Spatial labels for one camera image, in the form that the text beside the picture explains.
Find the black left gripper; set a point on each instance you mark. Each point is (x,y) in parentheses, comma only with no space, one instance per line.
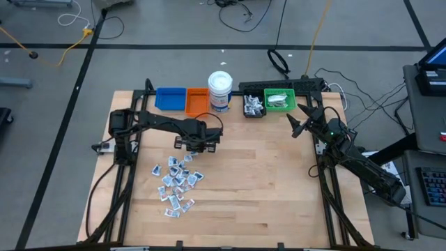
(195,146)

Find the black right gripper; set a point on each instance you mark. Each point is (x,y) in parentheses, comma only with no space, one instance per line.
(316,122)

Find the white packet with blue print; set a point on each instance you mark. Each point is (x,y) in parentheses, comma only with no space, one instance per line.
(192,179)
(167,180)
(157,169)
(173,161)
(185,172)
(179,179)
(174,171)
(181,164)
(188,158)
(199,175)
(192,153)

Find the plain white wipe packet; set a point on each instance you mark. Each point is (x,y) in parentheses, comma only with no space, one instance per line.
(283,99)
(274,97)
(278,104)

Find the white disinfecting wipes canister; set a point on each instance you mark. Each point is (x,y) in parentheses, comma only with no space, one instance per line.
(220,85)

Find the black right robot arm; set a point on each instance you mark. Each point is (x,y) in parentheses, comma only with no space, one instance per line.
(366,167)

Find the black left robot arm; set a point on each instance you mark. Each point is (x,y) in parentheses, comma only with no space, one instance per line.
(157,122)

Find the green plastic basket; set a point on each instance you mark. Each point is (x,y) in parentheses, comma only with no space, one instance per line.
(292,101)

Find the black perforated tray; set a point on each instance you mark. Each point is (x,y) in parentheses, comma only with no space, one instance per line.
(278,84)

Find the orange plastic basket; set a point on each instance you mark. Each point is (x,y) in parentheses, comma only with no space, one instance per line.
(197,102)

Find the black plastic basket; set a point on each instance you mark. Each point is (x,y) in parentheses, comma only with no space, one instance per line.
(254,116)

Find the blue plastic basket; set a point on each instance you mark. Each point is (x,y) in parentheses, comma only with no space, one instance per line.
(170,99)

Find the black desk bar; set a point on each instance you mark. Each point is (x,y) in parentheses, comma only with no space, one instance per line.
(393,150)

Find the grey desk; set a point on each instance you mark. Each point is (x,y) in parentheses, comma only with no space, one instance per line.
(418,223)
(428,122)

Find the black laptop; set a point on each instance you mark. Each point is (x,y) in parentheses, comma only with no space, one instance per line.
(432,80)

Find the black keyboard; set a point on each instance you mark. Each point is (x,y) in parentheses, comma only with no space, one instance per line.
(433,186)

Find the black floor puck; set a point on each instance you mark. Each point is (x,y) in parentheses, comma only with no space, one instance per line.
(33,54)

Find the grey cart leg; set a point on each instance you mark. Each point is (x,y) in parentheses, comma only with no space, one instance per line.
(14,82)

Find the black caster base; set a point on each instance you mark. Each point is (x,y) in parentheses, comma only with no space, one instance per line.
(5,116)

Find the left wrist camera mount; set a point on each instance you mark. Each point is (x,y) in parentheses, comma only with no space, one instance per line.
(213,135)

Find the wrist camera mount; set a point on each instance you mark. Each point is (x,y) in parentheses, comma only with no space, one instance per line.
(213,135)
(337,126)

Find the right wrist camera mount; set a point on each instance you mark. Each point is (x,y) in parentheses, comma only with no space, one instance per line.
(337,126)

